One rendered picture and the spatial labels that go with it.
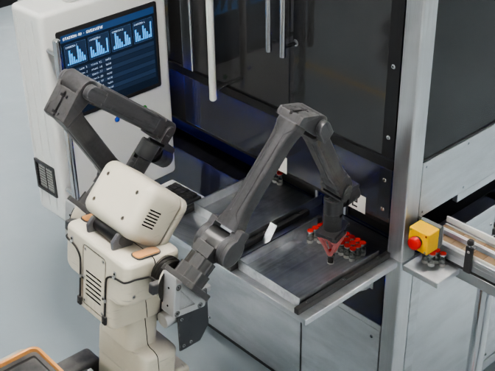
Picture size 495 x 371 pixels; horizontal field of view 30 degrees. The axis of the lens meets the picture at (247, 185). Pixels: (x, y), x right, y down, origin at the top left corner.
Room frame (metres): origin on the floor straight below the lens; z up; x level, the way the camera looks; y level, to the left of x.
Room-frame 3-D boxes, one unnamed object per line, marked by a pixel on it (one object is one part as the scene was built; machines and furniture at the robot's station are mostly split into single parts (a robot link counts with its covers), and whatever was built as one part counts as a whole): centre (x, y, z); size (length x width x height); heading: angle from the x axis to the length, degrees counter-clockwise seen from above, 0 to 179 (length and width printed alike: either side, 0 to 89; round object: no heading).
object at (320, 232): (2.28, -0.25, 1.03); 0.10 x 0.07 x 0.07; 147
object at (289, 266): (2.28, -0.18, 0.90); 0.34 x 0.26 x 0.04; 132
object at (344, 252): (2.35, -0.26, 0.91); 0.18 x 0.02 x 0.05; 42
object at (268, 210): (2.61, -0.04, 0.90); 0.34 x 0.26 x 0.04; 132
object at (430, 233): (2.25, -0.52, 1.00); 0.08 x 0.07 x 0.07; 132
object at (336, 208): (2.28, -0.25, 1.09); 0.07 x 0.06 x 0.07; 138
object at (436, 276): (2.27, -0.56, 0.87); 0.14 x 0.13 x 0.02; 132
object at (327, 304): (2.43, -0.10, 0.87); 0.70 x 0.48 x 0.02; 42
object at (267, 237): (2.37, -0.03, 0.91); 0.14 x 0.03 x 0.06; 131
